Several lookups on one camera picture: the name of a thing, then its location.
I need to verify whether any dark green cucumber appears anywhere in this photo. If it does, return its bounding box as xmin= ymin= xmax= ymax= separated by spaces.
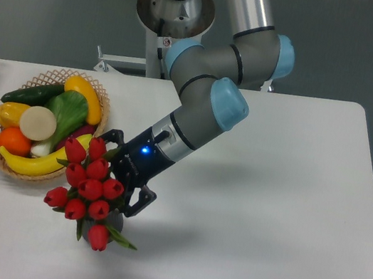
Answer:
xmin=0 ymin=84 xmax=65 ymax=107

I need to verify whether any yellow bell pepper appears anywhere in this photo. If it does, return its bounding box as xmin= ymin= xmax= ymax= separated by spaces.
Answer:
xmin=0 ymin=102 xmax=31 ymax=128

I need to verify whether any green bok choy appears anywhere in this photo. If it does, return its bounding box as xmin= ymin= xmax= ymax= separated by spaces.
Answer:
xmin=31 ymin=90 xmax=88 ymax=157

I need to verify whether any long yellow banana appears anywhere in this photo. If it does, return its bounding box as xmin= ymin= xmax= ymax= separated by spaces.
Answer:
xmin=0 ymin=118 xmax=95 ymax=186

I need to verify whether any yellow squash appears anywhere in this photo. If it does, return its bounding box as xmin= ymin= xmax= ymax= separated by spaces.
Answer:
xmin=64 ymin=75 xmax=102 ymax=125

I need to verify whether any dark grey ribbed vase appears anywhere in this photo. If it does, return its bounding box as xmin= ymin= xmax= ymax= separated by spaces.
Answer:
xmin=81 ymin=209 xmax=124 ymax=242

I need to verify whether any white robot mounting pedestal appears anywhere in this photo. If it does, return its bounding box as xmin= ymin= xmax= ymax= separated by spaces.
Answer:
xmin=92 ymin=0 xmax=290 ymax=102

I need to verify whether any orange fruit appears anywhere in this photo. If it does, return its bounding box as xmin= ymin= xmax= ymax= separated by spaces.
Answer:
xmin=0 ymin=127 xmax=32 ymax=157

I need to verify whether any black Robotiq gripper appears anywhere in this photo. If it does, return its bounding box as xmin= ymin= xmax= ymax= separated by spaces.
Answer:
xmin=100 ymin=128 xmax=174 ymax=218

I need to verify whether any red tulip bouquet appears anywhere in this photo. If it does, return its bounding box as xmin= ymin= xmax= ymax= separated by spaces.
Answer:
xmin=43 ymin=137 xmax=136 ymax=252

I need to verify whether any beige round disc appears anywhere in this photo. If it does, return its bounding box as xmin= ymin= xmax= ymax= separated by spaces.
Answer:
xmin=19 ymin=106 xmax=57 ymax=141

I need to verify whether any purple eggplant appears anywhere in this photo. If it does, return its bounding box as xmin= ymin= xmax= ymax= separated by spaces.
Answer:
xmin=54 ymin=124 xmax=96 ymax=151

